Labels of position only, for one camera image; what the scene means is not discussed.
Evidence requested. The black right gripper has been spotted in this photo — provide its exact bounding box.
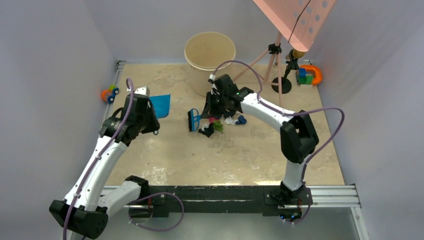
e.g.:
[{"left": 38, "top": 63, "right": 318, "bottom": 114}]
[{"left": 202, "top": 90, "right": 229, "bottom": 119}]

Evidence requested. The blue plastic dustpan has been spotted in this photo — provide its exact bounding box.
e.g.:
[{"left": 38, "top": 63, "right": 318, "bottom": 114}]
[{"left": 149, "top": 94, "right": 171, "bottom": 119}]

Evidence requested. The pink scrap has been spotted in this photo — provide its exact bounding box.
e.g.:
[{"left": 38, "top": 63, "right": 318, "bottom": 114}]
[{"left": 208, "top": 117, "right": 219, "bottom": 123}]

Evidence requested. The blue hand brush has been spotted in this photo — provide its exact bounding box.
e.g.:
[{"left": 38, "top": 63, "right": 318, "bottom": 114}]
[{"left": 187, "top": 108, "right": 201, "bottom": 132}]

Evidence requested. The black paper scrap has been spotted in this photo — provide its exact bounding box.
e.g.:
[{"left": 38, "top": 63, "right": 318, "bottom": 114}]
[{"left": 198, "top": 123, "right": 215, "bottom": 138}]

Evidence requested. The dark blue paper scrap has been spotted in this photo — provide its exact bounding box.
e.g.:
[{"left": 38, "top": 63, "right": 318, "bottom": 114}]
[{"left": 234, "top": 115, "right": 247, "bottom": 125}]

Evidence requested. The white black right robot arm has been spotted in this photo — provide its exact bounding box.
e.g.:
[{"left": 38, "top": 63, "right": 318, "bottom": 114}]
[{"left": 201, "top": 74, "right": 319, "bottom": 204}]

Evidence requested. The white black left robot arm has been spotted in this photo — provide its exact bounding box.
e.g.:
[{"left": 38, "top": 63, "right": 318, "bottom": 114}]
[{"left": 49, "top": 93, "right": 160, "bottom": 240}]

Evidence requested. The orange blue toy car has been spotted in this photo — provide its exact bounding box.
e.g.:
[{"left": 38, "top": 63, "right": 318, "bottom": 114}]
[{"left": 100, "top": 84, "right": 120, "bottom": 104}]

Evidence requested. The beige plastic bucket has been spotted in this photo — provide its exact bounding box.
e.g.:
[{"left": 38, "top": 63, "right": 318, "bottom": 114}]
[{"left": 184, "top": 31, "right": 236, "bottom": 97}]

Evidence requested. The orange blue green toy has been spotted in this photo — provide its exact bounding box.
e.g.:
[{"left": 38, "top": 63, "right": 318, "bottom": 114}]
[{"left": 295, "top": 64, "right": 324, "bottom": 86}]

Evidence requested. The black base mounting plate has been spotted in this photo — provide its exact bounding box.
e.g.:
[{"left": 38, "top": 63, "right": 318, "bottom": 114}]
[{"left": 128, "top": 185, "right": 313, "bottom": 222}]

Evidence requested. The pink music stand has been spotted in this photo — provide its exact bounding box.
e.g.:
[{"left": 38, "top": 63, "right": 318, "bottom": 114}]
[{"left": 250, "top": 0, "right": 337, "bottom": 106}]

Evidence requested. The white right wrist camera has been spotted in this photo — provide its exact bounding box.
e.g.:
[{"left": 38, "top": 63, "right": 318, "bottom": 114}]
[{"left": 208, "top": 73, "right": 217, "bottom": 95}]

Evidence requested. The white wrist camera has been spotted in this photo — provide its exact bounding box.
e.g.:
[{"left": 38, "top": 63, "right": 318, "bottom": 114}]
[
  {"left": 134, "top": 86, "right": 150, "bottom": 97},
  {"left": 208, "top": 73, "right": 217, "bottom": 95}
]

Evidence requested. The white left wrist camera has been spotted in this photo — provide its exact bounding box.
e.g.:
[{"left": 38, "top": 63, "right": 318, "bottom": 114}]
[{"left": 134, "top": 86, "right": 150, "bottom": 97}]

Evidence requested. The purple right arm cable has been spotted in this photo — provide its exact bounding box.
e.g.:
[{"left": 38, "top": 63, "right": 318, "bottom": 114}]
[{"left": 211, "top": 60, "right": 346, "bottom": 181}]

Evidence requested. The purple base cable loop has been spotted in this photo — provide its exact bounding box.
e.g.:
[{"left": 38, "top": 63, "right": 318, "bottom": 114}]
[{"left": 128, "top": 192, "right": 185, "bottom": 233}]

